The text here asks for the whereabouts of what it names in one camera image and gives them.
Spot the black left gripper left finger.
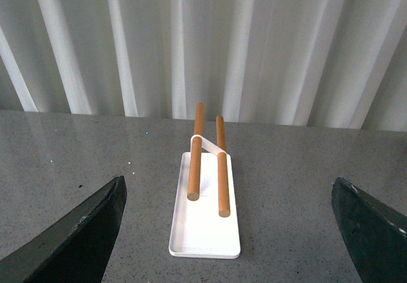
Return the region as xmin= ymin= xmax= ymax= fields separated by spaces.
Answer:
xmin=1 ymin=176 xmax=127 ymax=282

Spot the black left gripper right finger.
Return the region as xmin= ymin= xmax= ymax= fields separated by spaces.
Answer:
xmin=331 ymin=177 xmax=406 ymax=282

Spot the white towel rack stand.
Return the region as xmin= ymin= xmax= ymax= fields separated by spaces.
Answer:
xmin=169 ymin=137 xmax=240 ymax=259

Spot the left wooden rack dowel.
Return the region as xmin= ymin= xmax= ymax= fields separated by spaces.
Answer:
xmin=187 ymin=102 xmax=205 ymax=201

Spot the wooden rack dowel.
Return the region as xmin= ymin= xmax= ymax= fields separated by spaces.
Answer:
xmin=216 ymin=115 xmax=230 ymax=217
xmin=187 ymin=102 xmax=205 ymax=201

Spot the right wooden rack dowel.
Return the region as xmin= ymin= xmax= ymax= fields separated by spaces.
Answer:
xmin=216 ymin=115 xmax=230 ymax=217

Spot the white pleated curtain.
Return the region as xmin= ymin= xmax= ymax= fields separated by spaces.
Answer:
xmin=1 ymin=0 xmax=406 ymax=131

